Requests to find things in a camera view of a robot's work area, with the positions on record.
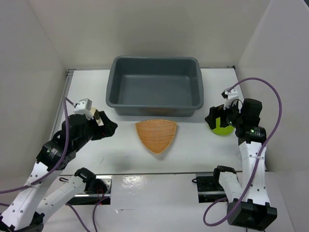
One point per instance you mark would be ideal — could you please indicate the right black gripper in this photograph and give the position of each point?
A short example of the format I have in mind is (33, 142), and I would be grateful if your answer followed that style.
(214, 113)

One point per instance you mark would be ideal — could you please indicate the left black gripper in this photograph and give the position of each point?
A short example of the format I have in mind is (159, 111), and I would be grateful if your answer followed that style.
(107, 130)

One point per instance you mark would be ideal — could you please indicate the cream round plate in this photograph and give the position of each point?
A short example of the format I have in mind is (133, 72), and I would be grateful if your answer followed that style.
(96, 116)

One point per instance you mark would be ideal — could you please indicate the green round plate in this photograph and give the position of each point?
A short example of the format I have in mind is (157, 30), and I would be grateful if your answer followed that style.
(222, 131)

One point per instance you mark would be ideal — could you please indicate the orange woven triangular plate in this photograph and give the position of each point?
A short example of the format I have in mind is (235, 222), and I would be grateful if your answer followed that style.
(156, 134)

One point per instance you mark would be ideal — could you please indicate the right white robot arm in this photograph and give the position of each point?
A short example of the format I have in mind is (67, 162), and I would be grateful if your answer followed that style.
(248, 204)

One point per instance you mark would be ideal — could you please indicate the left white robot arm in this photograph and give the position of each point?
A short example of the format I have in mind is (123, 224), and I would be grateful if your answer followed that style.
(32, 207)

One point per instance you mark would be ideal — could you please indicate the grey plastic bin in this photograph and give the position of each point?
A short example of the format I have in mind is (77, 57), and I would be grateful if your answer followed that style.
(155, 86)

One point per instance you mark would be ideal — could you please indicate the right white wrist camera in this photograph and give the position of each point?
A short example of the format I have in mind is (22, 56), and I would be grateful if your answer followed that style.
(229, 95)

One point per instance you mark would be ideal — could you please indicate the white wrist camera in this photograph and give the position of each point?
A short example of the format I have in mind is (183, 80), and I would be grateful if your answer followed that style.
(83, 107)
(229, 95)

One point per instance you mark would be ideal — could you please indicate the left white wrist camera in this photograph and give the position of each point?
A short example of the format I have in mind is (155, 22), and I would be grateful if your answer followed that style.
(83, 107)

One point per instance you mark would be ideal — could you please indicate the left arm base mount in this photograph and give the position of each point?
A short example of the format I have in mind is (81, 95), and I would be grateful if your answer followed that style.
(101, 192)

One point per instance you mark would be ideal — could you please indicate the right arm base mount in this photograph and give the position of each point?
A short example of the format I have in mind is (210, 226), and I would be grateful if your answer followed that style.
(207, 190)

